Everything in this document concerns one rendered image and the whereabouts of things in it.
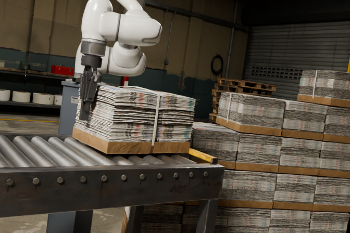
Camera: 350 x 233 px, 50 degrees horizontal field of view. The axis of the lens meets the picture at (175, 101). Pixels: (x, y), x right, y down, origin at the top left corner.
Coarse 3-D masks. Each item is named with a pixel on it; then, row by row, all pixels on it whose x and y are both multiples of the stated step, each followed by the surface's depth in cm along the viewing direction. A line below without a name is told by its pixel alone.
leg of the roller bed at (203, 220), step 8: (208, 200) 136; (216, 200) 138; (200, 208) 140; (208, 208) 137; (216, 208) 139; (200, 216) 140; (208, 216) 137; (216, 216) 139; (200, 224) 139; (208, 224) 138; (200, 232) 139; (208, 232) 138
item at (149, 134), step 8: (128, 88) 158; (160, 96) 140; (152, 104) 138; (160, 104) 141; (152, 112) 139; (160, 112) 142; (152, 120) 140; (160, 120) 142; (152, 128) 140; (152, 136) 142
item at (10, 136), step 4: (8, 136) 142; (12, 136) 143; (24, 136) 146; (28, 136) 146; (32, 136) 147; (40, 136) 149; (44, 136) 150; (48, 136) 151; (52, 136) 152; (56, 136) 153; (60, 136) 154; (64, 136) 155; (68, 136) 156; (28, 140) 147
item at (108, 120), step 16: (96, 96) 138; (112, 96) 129; (128, 96) 132; (144, 96) 135; (96, 112) 138; (112, 112) 130; (128, 112) 132; (144, 112) 137; (80, 128) 146; (96, 128) 137; (112, 128) 130; (128, 128) 133; (144, 128) 139
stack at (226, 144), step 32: (192, 128) 225; (224, 128) 239; (224, 160) 226; (256, 160) 231; (288, 160) 237; (224, 192) 228; (256, 192) 233; (288, 192) 238; (160, 224) 219; (192, 224) 224; (224, 224) 230; (256, 224) 235; (288, 224) 240
